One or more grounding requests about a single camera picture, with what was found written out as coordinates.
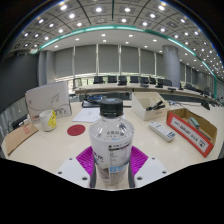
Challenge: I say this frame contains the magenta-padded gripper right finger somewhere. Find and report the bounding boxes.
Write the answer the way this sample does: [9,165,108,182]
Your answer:
[127,145,168,189]

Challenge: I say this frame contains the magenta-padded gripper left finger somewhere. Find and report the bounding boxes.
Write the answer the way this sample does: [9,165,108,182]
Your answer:
[55,145,98,190]

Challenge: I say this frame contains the clear black-capped drink bottle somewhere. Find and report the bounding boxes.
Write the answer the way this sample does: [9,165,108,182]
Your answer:
[88,97,135,186]

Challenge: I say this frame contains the white power strip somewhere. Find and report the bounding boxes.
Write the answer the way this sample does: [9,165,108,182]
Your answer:
[148,120,177,143]

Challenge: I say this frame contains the flat round red coaster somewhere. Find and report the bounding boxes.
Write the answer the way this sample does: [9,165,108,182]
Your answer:
[66,124,87,137]

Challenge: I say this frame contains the red-fronted open cardboard box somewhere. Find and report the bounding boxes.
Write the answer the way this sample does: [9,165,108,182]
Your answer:
[166,107,219,159]

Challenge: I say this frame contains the white cup with yellow print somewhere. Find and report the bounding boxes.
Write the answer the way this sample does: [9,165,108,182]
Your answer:
[39,109,58,132]

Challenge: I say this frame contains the white paper sheet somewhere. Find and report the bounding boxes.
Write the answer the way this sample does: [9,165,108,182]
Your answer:
[72,107,102,124]

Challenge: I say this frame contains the brown cardboard sheet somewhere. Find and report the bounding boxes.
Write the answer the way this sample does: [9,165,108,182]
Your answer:
[3,122,40,156]

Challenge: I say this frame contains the open white cardboard box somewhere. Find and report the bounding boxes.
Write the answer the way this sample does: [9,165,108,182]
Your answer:
[131,91,171,122]

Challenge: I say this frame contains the grey-green small device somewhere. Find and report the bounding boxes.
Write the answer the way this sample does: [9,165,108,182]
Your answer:
[187,116,201,130]

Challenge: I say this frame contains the black tool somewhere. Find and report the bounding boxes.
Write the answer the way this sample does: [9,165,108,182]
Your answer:
[145,100,166,112]

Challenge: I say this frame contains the small black box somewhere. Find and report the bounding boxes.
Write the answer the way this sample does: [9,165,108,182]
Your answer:
[9,114,30,130]

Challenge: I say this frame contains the white flat box with drawing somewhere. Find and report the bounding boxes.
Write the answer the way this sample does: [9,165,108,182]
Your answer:
[24,80,73,125]

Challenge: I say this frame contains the long curved conference desk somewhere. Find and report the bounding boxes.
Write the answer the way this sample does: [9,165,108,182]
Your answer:
[73,82,216,102]

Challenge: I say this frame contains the black office chairs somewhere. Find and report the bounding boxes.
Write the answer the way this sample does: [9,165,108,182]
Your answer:
[92,75,174,89]

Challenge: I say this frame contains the curved teal ceiling light strip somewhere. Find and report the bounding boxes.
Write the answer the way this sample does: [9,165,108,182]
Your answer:
[29,24,218,100]

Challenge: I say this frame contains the round ceiling lights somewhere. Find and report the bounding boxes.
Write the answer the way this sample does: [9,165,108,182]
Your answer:
[13,2,224,81]

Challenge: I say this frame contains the flat black device with cable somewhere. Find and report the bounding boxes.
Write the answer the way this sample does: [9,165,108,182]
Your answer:
[81,92,133,109]

